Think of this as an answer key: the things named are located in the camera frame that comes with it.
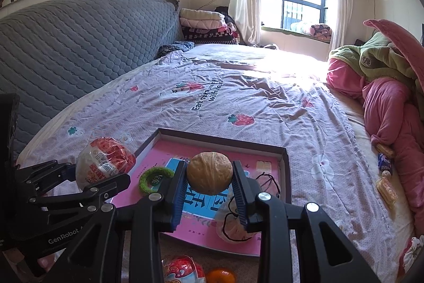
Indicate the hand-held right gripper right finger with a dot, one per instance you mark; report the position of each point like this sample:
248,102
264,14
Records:
239,193

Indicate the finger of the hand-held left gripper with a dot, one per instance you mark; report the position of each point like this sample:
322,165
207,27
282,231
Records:
106,185
49,170

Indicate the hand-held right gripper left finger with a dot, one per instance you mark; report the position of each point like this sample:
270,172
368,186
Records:
177,193

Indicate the red white toy egg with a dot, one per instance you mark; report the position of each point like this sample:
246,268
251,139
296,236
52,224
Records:
104,160

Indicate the walnut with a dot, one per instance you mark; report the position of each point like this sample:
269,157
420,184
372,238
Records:
209,173

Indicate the grey cardboard box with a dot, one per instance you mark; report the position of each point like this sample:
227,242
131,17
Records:
232,145

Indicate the blue white toy egg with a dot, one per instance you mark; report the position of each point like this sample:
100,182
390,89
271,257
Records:
182,271

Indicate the orange mandarin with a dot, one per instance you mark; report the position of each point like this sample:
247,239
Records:
221,276

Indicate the pink book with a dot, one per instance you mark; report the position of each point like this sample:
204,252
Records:
198,236

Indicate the grey quilted headboard cover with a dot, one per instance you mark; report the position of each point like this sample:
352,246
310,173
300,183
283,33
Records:
82,37

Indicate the dark blue cloth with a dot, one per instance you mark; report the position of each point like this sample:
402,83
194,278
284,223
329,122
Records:
175,47

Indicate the yellow cracker packet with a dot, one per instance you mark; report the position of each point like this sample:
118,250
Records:
387,190

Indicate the blue snack packet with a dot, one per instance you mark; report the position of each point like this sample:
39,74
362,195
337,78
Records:
384,163

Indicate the small yellow snack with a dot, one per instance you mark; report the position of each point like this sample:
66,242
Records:
386,150

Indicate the dark checked folded blanket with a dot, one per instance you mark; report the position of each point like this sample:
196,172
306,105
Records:
208,35

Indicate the pink fleece blanket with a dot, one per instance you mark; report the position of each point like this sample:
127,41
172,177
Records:
391,110

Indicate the cream folded blanket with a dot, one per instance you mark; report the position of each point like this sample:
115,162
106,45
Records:
200,15

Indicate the folded blanket on windowsill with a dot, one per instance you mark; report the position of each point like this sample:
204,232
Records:
319,30

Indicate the floral scrunchie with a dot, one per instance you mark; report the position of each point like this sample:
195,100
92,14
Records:
410,256

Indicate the green blanket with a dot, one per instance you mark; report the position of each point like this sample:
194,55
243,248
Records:
374,57

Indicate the pink quilted blanket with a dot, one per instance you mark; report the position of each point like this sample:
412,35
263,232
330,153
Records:
407,47

